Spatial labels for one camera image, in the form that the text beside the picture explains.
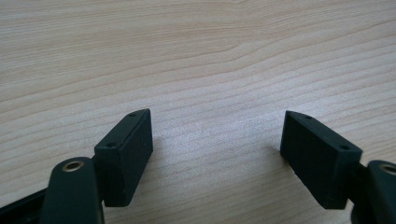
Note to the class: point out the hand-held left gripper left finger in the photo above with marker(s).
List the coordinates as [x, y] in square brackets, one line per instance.
[124, 161]

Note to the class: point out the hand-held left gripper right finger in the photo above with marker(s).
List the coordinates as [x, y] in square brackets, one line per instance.
[317, 165]

